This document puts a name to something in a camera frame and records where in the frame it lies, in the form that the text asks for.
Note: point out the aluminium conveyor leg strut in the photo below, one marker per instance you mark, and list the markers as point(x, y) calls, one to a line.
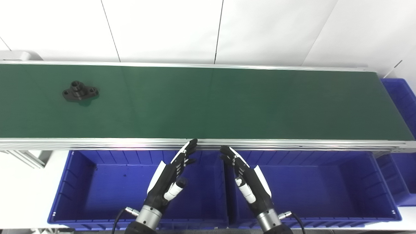
point(27, 158)

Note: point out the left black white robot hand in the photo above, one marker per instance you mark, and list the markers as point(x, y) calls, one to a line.
point(167, 182)

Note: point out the grey conveyor motor housing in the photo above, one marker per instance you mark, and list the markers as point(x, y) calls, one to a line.
point(19, 56)

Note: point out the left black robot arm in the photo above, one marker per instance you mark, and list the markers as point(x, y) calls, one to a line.
point(146, 219)

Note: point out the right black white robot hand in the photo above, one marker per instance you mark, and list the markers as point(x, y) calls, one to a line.
point(256, 191)

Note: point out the green conveyor belt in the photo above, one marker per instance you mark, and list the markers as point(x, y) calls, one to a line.
point(97, 143)
point(208, 104)

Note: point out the black flanged metal part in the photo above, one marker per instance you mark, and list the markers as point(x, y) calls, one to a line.
point(78, 92)

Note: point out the blue plastic bin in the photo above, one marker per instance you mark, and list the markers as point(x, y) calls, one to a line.
point(401, 94)
point(107, 188)
point(325, 188)

